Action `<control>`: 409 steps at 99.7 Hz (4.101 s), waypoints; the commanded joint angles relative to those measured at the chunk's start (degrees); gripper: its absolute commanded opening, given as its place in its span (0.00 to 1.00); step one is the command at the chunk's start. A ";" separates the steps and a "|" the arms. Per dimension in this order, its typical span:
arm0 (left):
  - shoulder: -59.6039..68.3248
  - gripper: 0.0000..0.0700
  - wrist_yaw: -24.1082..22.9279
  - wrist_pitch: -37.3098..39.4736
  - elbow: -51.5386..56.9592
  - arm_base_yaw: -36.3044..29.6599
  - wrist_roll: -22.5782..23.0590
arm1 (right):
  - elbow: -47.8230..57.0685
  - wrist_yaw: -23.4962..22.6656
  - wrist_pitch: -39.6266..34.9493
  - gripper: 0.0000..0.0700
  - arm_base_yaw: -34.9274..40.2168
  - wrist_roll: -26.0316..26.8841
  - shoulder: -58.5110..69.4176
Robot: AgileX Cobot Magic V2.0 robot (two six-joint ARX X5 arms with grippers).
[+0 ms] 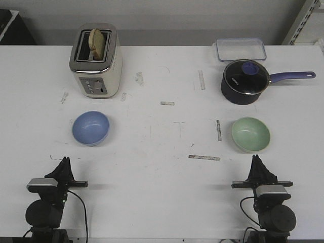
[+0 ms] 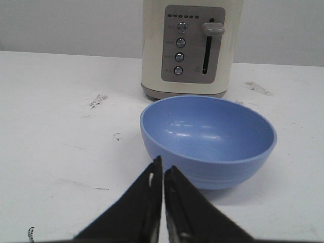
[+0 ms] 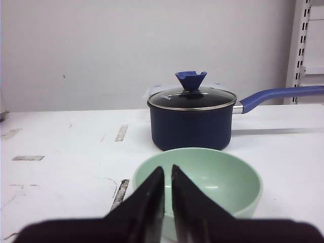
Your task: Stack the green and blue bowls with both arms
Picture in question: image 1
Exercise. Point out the clear plastic food container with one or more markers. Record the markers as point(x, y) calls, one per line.
point(230, 49)

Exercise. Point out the white slotted shelf rail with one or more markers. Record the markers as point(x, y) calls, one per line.
point(307, 28)

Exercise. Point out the green bowl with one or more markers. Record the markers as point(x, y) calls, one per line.
point(250, 134)

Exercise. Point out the toasted bread slice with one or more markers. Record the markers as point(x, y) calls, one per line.
point(96, 44)

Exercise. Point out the dark blue saucepan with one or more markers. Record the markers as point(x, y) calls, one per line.
point(244, 99)

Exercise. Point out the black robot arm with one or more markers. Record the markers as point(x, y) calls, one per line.
point(45, 214)
point(275, 219)

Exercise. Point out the blue bowl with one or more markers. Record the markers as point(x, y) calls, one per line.
point(91, 128)

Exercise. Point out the glass lid with blue knob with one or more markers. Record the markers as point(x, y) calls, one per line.
point(246, 76)

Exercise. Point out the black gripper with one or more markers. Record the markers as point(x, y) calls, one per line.
point(65, 180)
point(260, 172)

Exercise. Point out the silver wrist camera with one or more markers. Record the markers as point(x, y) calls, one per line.
point(42, 185)
point(272, 192)

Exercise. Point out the cream and chrome toaster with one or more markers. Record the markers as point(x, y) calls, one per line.
point(97, 79)

